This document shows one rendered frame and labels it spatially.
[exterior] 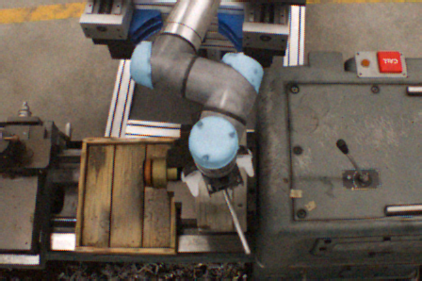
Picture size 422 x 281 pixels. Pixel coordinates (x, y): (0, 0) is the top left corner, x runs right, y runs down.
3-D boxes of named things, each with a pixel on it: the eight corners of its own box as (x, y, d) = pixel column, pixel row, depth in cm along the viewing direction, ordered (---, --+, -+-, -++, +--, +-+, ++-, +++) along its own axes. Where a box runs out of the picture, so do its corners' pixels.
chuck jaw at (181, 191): (209, 179, 149) (209, 223, 143) (210, 187, 153) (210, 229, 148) (167, 179, 149) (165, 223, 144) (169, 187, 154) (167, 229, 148)
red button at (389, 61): (397, 55, 145) (399, 51, 143) (401, 74, 143) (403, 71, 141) (376, 55, 146) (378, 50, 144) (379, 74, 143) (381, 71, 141)
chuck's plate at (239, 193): (244, 127, 171) (246, 96, 140) (246, 234, 164) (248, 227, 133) (233, 127, 171) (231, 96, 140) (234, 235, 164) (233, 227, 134)
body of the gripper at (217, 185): (208, 199, 115) (205, 190, 103) (194, 158, 117) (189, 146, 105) (245, 186, 115) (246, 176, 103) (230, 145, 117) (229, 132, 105)
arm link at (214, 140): (246, 119, 90) (228, 171, 88) (245, 135, 100) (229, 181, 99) (199, 103, 90) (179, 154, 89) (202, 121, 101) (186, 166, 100)
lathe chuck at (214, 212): (233, 127, 171) (231, 96, 140) (234, 235, 164) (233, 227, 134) (202, 127, 171) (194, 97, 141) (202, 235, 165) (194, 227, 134)
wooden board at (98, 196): (179, 141, 180) (177, 136, 176) (176, 256, 166) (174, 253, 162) (86, 142, 181) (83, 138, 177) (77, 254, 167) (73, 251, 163)
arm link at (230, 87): (202, 40, 95) (178, 99, 93) (267, 58, 93) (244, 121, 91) (207, 57, 103) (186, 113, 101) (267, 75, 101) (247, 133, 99)
